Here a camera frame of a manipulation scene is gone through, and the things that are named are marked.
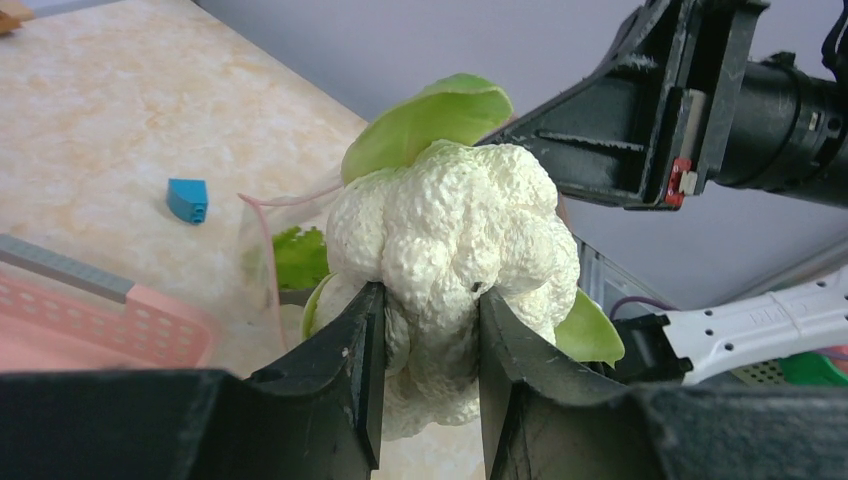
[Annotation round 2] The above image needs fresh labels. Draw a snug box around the blue toy block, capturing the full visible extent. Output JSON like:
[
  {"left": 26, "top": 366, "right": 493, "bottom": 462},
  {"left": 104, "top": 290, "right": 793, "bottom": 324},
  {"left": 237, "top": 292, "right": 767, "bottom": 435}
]
[{"left": 165, "top": 178, "right": 208, "bottom": 225}]

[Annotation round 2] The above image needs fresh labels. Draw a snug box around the white cauliflower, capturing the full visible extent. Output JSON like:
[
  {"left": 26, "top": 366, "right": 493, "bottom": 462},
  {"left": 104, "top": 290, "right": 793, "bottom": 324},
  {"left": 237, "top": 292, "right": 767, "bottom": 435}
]
[{"left": 303, "top": 73, "right": 625, "bottom": 441}]

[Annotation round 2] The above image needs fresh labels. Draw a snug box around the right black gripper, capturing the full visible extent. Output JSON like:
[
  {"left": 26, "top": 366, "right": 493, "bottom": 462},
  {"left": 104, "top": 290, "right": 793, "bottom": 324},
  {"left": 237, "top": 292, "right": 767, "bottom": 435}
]
[{"left": 482, "top": 1, "right": 847, "bottom": 209}]

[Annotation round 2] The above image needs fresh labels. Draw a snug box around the clear pink zip bag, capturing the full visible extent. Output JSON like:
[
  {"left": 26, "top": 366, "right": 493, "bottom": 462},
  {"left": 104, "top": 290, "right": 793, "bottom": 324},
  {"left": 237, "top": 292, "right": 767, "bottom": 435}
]
[{"left": 238, "top": 174, "right": 342, "bottom": 352}]

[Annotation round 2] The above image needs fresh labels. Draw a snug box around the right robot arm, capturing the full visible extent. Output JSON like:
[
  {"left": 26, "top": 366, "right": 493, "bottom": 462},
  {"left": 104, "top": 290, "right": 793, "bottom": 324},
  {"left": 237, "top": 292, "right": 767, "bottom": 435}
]
[{"left": 487, "top": 1, "right": 847, "bottom": 384}]

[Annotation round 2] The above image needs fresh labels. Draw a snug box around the green celery stalk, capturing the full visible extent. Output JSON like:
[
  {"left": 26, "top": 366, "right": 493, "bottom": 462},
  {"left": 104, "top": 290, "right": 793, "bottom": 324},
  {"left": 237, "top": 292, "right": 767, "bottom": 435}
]
[{"left": 272, "top": 226, "right": 330, "bottom": 290}]

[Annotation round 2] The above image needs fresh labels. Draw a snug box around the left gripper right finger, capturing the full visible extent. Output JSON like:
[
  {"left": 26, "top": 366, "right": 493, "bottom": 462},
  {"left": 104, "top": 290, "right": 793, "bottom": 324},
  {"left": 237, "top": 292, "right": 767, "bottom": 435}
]
[{"left": 479, "top": 290, "right": 630, "bottom": 479}]

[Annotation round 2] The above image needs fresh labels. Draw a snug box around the pink plastic basket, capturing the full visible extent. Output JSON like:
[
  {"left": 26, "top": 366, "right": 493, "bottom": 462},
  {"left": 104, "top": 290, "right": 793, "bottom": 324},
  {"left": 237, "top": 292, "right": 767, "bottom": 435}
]
[{"left": 1, "top": 234, "right": 218, "bottom": 372}]

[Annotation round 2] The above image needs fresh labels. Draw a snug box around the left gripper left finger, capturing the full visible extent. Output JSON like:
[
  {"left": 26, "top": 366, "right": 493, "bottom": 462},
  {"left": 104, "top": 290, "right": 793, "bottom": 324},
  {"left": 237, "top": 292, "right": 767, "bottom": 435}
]
[{"left": 248, "top": 283, "right": 386, "bottom": 479}]

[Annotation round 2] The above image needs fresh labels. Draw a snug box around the green bell pepper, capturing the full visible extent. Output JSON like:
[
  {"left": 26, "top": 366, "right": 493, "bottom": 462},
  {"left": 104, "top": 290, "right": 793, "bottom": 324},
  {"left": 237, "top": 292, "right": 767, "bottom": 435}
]
[{"left": 778, "top": 352, "right": 847, "bottom": 387}]

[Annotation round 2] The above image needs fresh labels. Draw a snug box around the brown wooden piece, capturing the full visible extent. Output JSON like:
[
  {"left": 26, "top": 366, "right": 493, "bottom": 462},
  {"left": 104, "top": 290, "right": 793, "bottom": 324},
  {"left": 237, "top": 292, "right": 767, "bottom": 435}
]
[{"left": 0, "top": 0, "right": 35, "bottom": 35}]

